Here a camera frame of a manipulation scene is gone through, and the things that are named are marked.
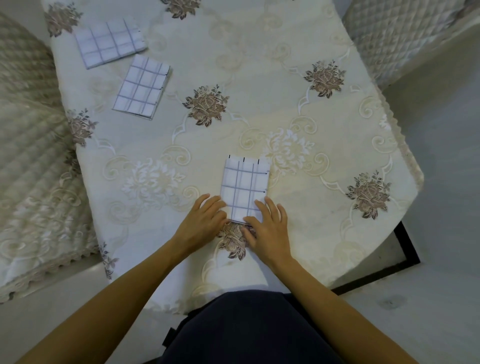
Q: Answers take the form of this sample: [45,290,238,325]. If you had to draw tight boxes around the person's left hand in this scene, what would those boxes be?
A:
[173,193,230,260]

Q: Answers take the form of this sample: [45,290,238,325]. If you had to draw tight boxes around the person's right hand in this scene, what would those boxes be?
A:
[240,197,294,268]

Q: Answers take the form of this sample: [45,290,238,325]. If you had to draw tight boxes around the white checked cloth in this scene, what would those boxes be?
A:
[220,154,272,226]
[74,18,148,71]
[111,54,172,122]

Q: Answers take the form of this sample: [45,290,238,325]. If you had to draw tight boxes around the person's right forearm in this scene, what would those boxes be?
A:
[267,250,418,364]

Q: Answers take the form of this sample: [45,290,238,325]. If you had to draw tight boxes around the person's left forearm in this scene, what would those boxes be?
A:
[14,240,193,364]

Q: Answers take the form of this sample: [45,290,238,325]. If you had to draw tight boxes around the person's dark navy garment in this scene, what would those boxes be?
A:
[159,290,346,364]

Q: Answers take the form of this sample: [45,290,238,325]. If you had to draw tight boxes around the cream floral embroidered tablecloth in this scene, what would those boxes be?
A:
[40,0,425,316]

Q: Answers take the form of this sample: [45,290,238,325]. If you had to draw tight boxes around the beige quilted chair cover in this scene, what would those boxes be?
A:
[342,0,480,91]
[0,10,110,305]

